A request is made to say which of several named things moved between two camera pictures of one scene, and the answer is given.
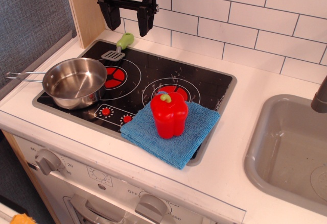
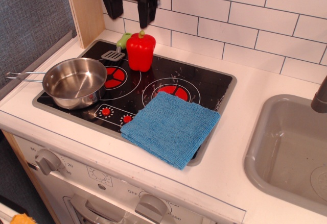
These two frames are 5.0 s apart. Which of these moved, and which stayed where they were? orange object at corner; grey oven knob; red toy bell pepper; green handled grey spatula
Moved: red toy bell pepper
Stayed: orange object at corner; green handled grey spatula; grey oven knob
